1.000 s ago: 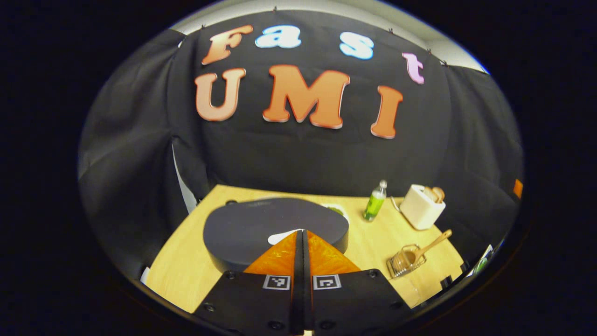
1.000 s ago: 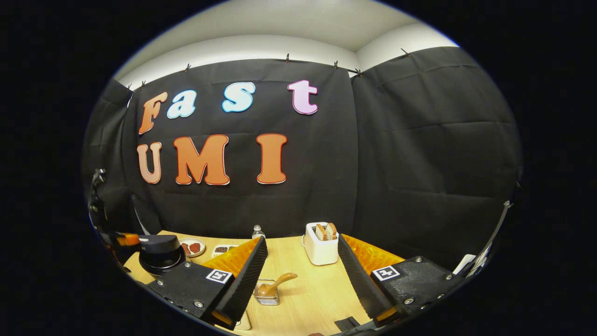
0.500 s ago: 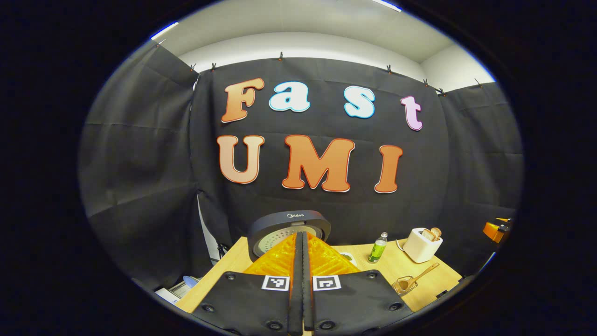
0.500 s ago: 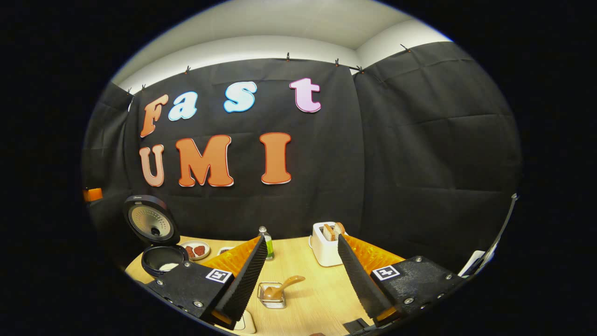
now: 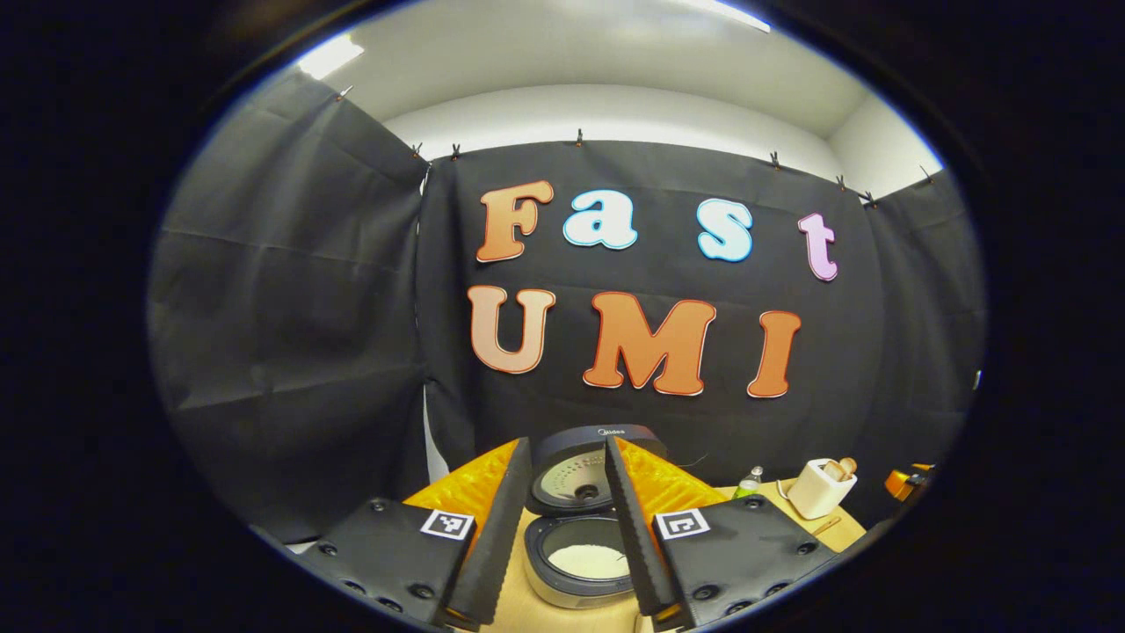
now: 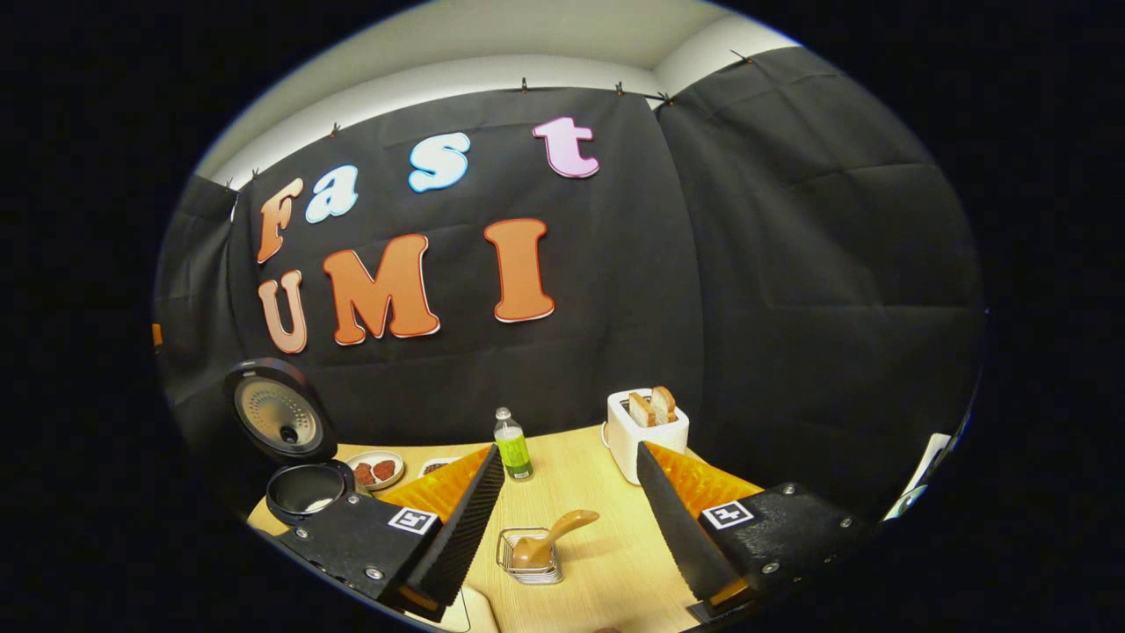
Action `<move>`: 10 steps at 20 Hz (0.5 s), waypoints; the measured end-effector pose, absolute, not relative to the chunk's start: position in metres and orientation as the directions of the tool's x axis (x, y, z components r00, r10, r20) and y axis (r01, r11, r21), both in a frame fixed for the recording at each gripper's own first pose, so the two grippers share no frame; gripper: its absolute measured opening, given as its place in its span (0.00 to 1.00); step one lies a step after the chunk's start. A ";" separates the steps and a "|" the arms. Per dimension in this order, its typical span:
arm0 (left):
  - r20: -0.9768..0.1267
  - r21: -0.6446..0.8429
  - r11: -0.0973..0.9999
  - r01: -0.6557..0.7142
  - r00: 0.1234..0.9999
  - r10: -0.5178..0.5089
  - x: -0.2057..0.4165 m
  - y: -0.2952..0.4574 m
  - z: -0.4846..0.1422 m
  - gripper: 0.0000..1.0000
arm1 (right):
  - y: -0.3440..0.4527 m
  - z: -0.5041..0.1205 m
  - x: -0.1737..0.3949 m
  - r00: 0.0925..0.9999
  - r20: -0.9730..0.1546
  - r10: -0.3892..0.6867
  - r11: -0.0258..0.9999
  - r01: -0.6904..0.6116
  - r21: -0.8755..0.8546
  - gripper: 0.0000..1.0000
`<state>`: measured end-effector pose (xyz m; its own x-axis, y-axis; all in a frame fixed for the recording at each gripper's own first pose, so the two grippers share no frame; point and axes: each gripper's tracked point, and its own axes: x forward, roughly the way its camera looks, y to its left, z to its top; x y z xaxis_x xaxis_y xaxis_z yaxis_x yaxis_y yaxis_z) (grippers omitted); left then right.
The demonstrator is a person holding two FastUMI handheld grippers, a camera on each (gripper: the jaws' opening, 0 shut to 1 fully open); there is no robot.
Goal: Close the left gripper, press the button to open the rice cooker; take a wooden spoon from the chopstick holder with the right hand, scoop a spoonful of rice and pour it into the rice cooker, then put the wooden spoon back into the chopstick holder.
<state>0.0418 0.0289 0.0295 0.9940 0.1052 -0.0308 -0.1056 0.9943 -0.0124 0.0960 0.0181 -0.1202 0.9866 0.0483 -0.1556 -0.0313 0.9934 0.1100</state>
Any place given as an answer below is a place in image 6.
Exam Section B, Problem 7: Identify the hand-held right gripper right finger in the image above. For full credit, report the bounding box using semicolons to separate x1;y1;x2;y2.
635;440;880;616

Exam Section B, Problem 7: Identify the white toaster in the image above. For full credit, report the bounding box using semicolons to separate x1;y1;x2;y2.
602;387;691;486

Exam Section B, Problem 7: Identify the black rice cooker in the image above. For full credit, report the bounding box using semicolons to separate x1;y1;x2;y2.
222;358;357;528

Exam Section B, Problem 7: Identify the wooden spoon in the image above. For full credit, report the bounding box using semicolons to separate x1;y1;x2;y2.
512;509;600;568

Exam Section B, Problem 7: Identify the white printed board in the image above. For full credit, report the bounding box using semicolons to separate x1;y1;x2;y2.
883;433;954;521

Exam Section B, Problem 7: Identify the metal wire chopstick holder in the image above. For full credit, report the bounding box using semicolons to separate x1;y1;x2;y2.
496;527;563;586

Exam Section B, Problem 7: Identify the clear plastic rice tray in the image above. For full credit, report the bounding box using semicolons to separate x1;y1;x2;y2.
431;585;500;632

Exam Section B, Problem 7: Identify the small round plate red food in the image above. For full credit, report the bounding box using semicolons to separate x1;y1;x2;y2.
345;450;406;491

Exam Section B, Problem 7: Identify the green label drink bottle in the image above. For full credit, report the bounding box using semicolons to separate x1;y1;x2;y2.
493;407;534;483

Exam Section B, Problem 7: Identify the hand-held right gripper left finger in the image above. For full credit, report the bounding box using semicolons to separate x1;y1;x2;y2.
274;444;508;623

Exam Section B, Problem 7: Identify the black backdrop cloth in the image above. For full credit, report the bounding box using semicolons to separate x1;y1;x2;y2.
154;46;985;520

